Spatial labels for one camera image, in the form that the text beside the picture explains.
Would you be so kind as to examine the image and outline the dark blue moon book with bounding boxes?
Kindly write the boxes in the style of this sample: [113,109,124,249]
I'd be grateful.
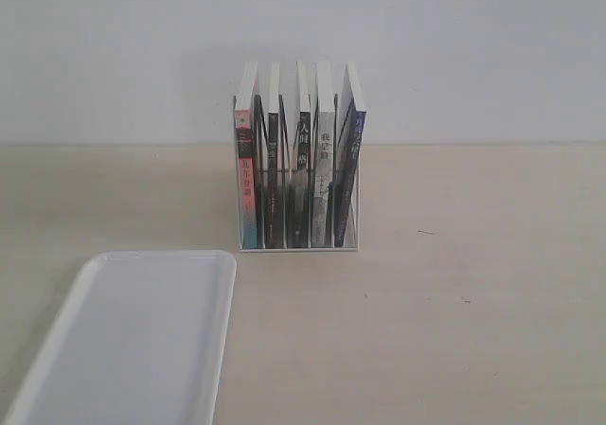
[332,62,367,247]

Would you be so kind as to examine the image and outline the black and white spine book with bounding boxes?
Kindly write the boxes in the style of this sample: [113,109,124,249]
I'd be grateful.
[289,62,312,248]

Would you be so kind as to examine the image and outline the grey white spine book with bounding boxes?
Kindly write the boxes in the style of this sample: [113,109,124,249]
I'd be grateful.
[311,61,335,248]

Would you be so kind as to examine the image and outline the dark brown spine book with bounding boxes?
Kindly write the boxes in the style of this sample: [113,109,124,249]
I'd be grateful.
[265,62,283,249]

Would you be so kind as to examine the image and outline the red spine book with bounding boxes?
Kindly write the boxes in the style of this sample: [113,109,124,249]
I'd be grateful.
[233,61,258,250]

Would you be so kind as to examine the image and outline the white plastic tray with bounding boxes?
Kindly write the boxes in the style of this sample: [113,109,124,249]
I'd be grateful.
[5,250,237,424]

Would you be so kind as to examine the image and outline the white wire book rack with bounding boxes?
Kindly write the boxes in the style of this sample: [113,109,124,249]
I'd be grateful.
[234,95,360,253]

